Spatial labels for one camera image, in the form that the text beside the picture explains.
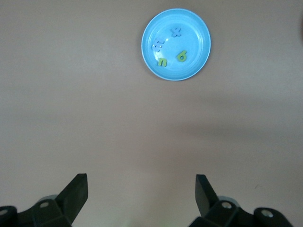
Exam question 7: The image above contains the blue letter m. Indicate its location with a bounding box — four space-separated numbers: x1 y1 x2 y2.
151 37 166 52

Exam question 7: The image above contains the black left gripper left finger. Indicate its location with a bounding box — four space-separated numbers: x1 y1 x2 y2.
0 173 89 227

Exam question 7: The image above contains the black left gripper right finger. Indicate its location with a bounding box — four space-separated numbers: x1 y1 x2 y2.
189 174 291 227

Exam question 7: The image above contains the blue plate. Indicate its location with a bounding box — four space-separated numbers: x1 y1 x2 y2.
141 8 211 82

